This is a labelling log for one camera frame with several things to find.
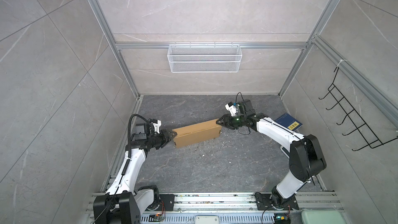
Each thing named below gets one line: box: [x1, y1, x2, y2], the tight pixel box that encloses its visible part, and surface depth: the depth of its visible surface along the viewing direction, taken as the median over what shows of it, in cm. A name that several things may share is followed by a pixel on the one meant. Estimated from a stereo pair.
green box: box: [301, 209, 348, 224], surface depth 70 cm
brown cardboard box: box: [172, 118, 223, 149], surface depth 83 cm
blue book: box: [275, 113, 303, 132], surface depth 106 cm
